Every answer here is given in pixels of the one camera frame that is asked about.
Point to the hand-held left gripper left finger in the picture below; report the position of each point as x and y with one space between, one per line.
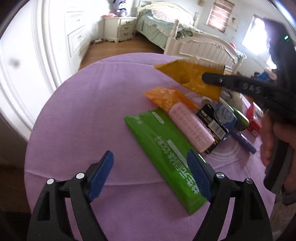
101 176

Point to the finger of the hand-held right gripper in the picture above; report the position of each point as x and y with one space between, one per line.
233 82

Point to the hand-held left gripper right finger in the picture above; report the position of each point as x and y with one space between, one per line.
198 176

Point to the green gum box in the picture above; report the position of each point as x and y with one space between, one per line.
241 120

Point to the yellow snack packet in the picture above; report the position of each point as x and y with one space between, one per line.
185 74

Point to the person's right hand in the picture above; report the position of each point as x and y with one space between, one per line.
267 143

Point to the white plastic object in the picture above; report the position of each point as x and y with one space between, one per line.
232 98

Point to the blue and white packet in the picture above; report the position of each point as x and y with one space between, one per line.
225 114

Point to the red box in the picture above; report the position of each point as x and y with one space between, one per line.
253 118

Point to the white bed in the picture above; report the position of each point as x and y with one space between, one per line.
208 44

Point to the black battery pack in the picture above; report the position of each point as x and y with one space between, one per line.
215 125

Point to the pink hair roller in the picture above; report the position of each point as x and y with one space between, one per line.
189 126

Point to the bright window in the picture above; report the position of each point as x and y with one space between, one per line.
254 34

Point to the green tissue packet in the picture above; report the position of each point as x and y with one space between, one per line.
157 143

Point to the purple pen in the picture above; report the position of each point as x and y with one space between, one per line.
242 140

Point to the striped window blind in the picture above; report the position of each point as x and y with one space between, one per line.
219 15

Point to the orange snack packet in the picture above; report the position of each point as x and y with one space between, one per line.
166 97

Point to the white nightstand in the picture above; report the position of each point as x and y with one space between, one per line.
120 29

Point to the white power strip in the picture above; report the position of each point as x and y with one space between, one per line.
96 41

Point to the purple plush toy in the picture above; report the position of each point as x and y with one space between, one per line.
119 8

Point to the white wardrobe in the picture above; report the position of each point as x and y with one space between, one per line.
77 34

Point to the wall poster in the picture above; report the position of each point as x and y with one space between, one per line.
234 22

